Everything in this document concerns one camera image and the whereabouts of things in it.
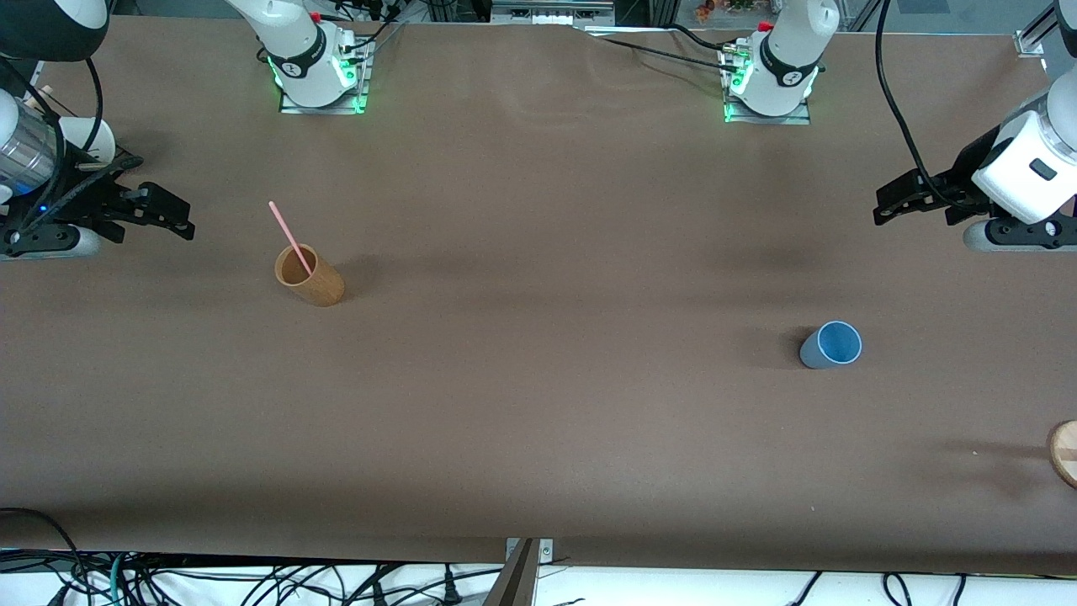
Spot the pink chopstick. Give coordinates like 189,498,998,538
268,200,315,276

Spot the blue cup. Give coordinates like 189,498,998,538
799,321,863,370

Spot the white ceramic cup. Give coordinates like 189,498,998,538
57,115,117,166

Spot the brown wooden cup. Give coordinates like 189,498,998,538
274,243,346,307

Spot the wooden stick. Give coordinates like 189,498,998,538
21,84,61,117

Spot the aluminium corner profile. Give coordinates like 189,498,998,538
1014,0,1077,58

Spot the round wooden disc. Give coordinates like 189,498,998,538
1048,419,1077,490

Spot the grey power strip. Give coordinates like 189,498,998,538
490,0,617,26

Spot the dark angled bar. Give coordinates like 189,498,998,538
483,539,540,606

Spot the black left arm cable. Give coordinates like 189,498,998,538
875,0,981,211

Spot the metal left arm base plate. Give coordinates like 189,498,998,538
722,46,814,126

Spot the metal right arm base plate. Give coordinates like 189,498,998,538
278,38,372,115

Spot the black cable across table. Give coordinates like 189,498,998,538
581,24,745,75

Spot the black looping floor cable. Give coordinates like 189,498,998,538
0,507,89,606

